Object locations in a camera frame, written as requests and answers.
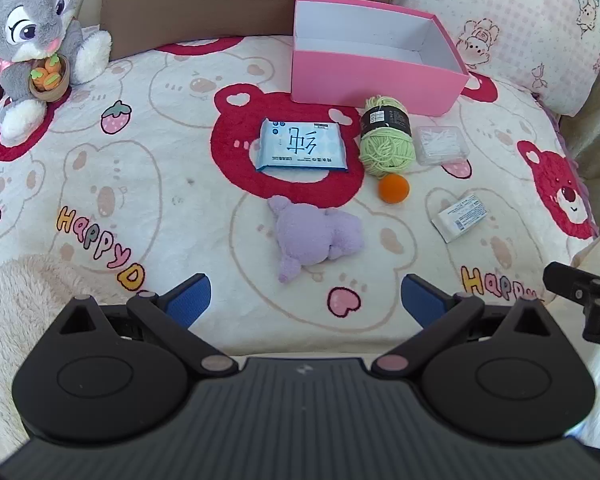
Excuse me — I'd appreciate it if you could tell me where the orange ball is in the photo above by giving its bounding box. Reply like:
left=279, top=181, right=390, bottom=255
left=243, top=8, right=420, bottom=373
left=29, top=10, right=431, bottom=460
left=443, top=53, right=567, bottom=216
left=378, top=175, right=411, bottom=206

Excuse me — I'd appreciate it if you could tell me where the grey bunny plush toy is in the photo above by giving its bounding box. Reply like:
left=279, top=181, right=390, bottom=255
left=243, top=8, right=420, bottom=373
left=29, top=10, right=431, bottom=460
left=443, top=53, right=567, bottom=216
left=0, top=0, right=113, bottom=143

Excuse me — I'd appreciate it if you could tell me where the cream cloth with blue patch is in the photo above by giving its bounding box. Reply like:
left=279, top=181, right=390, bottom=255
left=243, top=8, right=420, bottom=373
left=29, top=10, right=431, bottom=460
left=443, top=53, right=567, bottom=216
left=570, top=231, right=600, bottom=281

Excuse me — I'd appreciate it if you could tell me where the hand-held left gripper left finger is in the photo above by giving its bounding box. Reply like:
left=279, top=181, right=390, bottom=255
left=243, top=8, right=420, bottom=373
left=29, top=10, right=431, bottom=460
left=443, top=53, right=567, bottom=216
left=55, top=273, right=241, bottom=378

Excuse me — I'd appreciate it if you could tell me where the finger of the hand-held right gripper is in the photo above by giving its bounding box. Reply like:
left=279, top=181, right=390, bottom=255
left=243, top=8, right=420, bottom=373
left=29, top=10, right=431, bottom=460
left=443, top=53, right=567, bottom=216
left=542, top=261, right=600, bottom=346

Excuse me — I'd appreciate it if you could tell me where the pink cardboard box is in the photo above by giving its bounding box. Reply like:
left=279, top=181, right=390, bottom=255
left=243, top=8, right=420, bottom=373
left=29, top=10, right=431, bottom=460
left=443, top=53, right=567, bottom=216
left=291, top=0, right=471, bottom=117

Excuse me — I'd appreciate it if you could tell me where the pink checkered pillow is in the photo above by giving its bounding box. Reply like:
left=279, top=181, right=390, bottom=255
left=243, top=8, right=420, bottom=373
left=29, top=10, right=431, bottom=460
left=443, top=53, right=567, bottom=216
left=392, top=0, right=600, bottom=117

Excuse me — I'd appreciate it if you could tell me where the blue wet wipes packet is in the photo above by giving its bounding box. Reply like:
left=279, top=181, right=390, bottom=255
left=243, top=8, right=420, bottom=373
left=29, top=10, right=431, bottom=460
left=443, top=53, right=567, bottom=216
left=256, top=119, right=351, bottom=173

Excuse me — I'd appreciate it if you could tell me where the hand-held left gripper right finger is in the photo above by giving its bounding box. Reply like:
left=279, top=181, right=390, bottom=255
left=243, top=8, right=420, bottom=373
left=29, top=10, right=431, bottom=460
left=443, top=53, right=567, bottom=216
left=370, top=273, right=556, bottom=378

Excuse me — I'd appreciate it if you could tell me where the brown embroidered pillow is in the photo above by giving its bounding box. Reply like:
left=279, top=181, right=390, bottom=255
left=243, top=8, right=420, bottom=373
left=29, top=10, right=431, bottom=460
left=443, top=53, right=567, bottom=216
left=101, top=0, right=400, bottom=61

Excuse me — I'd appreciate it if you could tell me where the small white packet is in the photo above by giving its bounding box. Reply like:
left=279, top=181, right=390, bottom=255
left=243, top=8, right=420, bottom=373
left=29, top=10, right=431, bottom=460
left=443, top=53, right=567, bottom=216
left=437, top=192, right=490, bottom=244

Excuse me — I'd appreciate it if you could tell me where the purple plush toy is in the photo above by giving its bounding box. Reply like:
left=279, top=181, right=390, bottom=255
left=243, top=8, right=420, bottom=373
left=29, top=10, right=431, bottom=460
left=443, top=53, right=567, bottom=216
left=267, top=195, right=366, bottom=285

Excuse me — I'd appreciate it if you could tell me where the green yarn ball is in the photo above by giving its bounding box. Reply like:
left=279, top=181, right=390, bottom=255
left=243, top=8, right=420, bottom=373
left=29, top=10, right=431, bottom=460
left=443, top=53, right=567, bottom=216
left=358, top=95, right=413, bottom=179

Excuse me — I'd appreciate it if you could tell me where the clear plastic box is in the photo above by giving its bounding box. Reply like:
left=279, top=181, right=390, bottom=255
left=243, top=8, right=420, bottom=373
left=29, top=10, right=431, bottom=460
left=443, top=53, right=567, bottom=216
left=414, top=126, right=472, bottom=167

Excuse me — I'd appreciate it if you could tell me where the printed bear blanket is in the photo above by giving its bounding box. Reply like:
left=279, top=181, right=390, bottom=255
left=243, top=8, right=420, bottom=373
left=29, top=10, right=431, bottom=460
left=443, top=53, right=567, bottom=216
left=0, top=35, right=600, bottom=361

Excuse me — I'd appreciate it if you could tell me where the fluffy beige cloth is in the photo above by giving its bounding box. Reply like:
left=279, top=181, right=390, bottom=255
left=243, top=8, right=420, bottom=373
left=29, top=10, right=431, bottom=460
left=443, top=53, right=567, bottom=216
left=0, top=254, right=131, bottom=456

